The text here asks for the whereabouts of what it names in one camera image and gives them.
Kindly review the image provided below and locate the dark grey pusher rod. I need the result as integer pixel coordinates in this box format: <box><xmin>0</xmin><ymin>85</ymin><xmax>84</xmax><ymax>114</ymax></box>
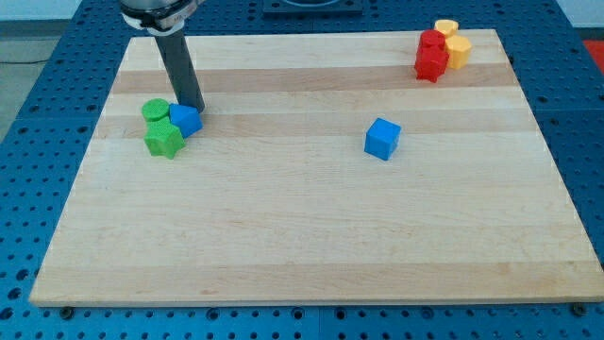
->
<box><xmin>155</xmin><ymin>30</ymin><xmax>205</xmax><ymax>112</ymax></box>

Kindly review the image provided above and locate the blue triangle block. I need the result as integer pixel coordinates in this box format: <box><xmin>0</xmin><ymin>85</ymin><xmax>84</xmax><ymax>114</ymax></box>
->
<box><xmin>169</xmin><ymin>104</ymin><xmax>203</xmax><ymax>138</ymax></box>

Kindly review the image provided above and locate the blue cube block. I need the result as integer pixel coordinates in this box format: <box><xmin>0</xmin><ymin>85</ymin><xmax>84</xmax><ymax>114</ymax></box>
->
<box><xmin>364</xmin><ymin>118</ymin><xmax>402</xmax><ymax>161</ymax></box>

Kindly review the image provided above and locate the green cylinder block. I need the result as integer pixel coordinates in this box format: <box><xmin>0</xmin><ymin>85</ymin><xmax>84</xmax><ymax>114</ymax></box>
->
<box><xmin>141</xmin><ymin>98</ymin><xmax>170</xmax><ymax>123</ymax></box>

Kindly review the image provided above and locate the green star block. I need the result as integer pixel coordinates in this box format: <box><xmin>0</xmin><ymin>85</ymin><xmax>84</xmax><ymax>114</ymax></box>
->
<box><xmin>143</xmin><ymin>117</ymin><xmax>186</xmax><ymax>160</ymax></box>

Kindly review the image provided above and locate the wooden board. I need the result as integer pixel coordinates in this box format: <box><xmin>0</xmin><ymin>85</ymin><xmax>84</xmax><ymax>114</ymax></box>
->
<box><xmin>29</xmin><ymin>29</ymin><xmax>603</xmax><ymax>307</ymax></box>

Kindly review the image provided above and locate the red cylinder block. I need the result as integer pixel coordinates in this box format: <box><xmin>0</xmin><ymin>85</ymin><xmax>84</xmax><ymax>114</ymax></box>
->
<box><xmin>418</xmin><ymin>29</ymin><xmax>446</xmax><ymax>50</ymax></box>

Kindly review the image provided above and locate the red star block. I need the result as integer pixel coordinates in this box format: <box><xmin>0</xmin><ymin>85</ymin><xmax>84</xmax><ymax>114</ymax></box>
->
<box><xmin>414</xmin><ymin>46</ymin><xmax>449</xmax><ymax>83</ymax></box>

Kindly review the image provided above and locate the yellow pentagon block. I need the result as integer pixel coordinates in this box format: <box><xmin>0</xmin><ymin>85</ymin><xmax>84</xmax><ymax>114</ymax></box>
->
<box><xmin>434</xmin><ymin>19</ymin><xmax>459</xmax><ymax>38</ymax></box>

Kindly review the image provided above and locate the yellow hexagon block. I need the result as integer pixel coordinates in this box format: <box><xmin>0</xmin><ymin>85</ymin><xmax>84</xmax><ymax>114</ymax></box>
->
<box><xmin>445</xmin><ymin>35</ymin><xmax>473</xmax><ymax>69</ymax></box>

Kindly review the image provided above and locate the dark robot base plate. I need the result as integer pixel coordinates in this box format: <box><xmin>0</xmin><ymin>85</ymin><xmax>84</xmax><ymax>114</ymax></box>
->
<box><xmin>262</xmin><ymin>0</ymin><xmax>364</xmax><ymax>15</ymax></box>

